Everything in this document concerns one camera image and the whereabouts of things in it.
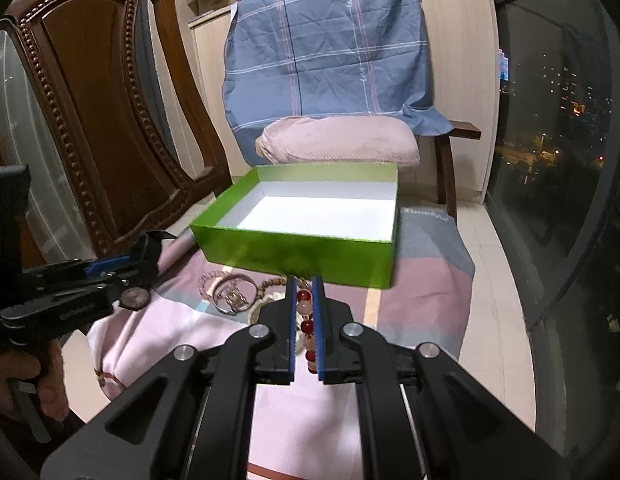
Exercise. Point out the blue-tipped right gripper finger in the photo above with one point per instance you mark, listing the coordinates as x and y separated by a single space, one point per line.
106 266

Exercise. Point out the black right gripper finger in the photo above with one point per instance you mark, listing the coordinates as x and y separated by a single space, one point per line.
142 268

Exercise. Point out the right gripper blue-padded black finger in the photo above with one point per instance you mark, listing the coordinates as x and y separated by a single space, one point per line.
190 415
421 415

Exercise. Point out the silver bangle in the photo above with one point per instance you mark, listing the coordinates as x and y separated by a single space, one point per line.
234 281

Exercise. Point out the gold flower brooch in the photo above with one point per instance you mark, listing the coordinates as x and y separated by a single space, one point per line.
236 301

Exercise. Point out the black wrist watch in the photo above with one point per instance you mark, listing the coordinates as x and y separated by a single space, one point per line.
134 298

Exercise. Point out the cream digital watch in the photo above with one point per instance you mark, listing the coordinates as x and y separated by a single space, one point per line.
268 303

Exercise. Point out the person's left hand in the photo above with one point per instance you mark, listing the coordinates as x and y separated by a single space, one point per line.
43 377

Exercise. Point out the pink plaid bed sheet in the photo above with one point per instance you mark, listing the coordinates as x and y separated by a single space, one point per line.
306 430

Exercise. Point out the green cardboard box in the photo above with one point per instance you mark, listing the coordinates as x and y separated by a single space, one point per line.
335 220

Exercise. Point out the pink cushion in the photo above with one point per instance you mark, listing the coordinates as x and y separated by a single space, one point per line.
338 139

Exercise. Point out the carved dark wooden chair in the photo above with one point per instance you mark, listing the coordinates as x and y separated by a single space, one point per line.
80 57

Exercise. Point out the blue plaid cloth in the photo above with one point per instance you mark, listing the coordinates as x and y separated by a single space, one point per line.
317 58

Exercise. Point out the wooden armchair frame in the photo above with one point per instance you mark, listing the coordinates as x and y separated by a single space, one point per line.
444 191

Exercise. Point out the dark glass window frame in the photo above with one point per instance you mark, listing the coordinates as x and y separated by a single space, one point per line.
554 198

